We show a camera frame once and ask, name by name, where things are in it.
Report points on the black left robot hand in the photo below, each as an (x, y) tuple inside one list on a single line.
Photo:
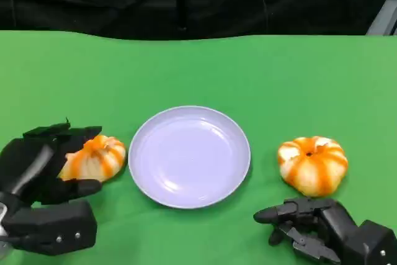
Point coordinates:
[(28, 165)]

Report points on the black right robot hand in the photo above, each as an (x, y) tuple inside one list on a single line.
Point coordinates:
[(332, 224)]

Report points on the lilac plate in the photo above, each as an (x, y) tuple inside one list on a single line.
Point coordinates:
[(189, 159)]

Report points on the green table cloth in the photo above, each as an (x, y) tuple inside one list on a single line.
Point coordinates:
[(198, 72)]

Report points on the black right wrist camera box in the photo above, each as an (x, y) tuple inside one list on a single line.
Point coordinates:
[(378, 243)]

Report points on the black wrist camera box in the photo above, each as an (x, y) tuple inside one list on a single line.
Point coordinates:
[(378, 243), (56, 227)]

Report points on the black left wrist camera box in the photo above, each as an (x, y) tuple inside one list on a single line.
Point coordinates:
[(56, 227)]

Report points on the grey metal frame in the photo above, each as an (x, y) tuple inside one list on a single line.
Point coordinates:
[(384, 16)]

